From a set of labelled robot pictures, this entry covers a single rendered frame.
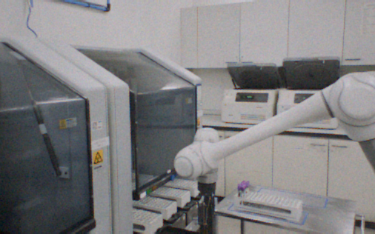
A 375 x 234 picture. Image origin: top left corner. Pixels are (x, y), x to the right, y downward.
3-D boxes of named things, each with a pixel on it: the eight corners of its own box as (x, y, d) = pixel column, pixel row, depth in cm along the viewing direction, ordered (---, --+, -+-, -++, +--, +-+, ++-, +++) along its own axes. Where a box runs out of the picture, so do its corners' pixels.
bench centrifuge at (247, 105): (219, 123, 377) (220, 63, 368) (239, 115, 431) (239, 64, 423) (271, 126, 351) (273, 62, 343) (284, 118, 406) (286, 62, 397)
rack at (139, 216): (94, 225, 157) (93, 212, 156) (108, 216, 166) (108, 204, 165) (151, 238, 144) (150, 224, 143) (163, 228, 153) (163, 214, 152)
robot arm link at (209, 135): (198, 161, 145) (186, 170, 133) (198, 124, 142) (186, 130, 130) (223, 164, 140) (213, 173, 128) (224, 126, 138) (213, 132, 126)
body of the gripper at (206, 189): (201, 176, 144) (201, 198, 145) (193, 182, 136) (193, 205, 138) (218, 178, 141) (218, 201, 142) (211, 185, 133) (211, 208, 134)
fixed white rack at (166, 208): (113, 212, 171) (113, 199, 170) (126, 204, 180) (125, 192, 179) (167, 223, 158) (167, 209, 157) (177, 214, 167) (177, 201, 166)
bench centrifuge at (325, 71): (275, 126, 350) (277, 57, 341) (286, 118, 406) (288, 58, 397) (337, 130, 327) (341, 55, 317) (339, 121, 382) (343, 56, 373)
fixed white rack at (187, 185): (147, 191, 198) (147, 181, 197) (156, 186, 207) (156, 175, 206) (195, 199, 185) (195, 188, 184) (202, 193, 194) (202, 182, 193)
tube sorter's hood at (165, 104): (45, 185, 164) (35, 46, 155) (124, 155, 218) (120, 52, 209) (138, 201, 142) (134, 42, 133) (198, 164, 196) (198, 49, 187)
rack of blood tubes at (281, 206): (233, 209, 168) (233, 196, 168) (240, 201, 177) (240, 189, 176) (298, 221, 155) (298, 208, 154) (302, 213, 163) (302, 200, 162)
